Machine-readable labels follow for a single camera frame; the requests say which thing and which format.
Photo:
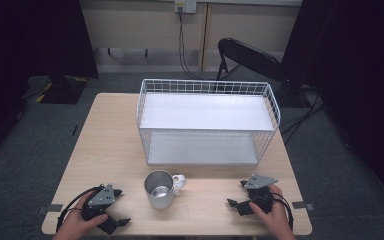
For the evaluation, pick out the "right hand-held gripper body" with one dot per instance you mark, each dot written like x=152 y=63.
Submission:
x=261 y=196

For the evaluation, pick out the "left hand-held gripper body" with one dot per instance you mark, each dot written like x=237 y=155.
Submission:
x=101 y=197

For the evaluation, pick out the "person's right hand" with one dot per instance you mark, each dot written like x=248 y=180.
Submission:
x=275 y=220

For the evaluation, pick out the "person's left hand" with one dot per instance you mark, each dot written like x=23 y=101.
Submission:
x=76 y=224

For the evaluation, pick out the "grey tape strip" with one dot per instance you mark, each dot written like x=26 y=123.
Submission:
x=50 y=208
x=302 y=205

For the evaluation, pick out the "white cup with metal inside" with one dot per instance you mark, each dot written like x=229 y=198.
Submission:
x=160 y=194

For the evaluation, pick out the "black stand base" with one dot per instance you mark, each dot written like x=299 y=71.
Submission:
x=58 y=89

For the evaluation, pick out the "black folding chair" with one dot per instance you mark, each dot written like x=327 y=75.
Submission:
x=250 y=58

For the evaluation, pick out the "dark curtain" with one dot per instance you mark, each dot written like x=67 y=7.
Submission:
x=30 y=43
x=350 y=66

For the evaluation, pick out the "white wall socket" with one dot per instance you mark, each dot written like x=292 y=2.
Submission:
x=185 y=6

